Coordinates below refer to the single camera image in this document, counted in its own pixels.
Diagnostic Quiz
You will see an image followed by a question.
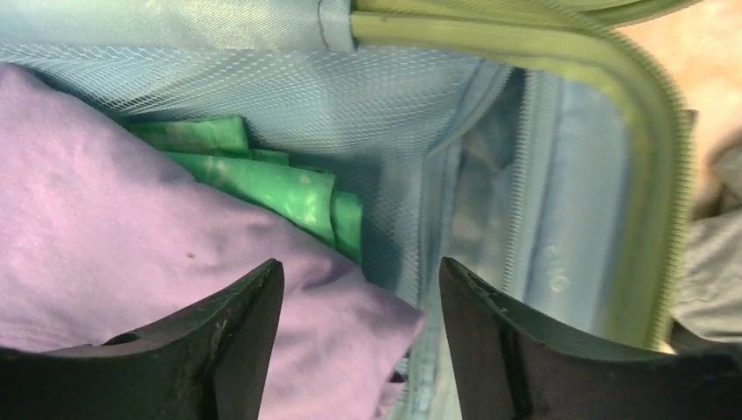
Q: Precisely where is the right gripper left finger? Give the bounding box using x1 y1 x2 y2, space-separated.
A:
1 259 284 419

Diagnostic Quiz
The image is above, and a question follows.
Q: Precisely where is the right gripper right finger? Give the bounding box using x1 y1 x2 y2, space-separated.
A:
439 257 741 420

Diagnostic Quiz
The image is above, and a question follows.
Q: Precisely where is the purple t-shirt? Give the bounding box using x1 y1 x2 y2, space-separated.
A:
1 64 423 419

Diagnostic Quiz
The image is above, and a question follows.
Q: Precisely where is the green white tie-dye garment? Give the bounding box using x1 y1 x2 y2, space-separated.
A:
125 116 363 263

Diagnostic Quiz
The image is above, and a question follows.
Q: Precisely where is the grey garment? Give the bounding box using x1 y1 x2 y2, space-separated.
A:
669 131 741 354

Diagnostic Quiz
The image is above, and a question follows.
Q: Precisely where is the green suitcase blue lining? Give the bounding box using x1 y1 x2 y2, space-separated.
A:
1 1 690 419

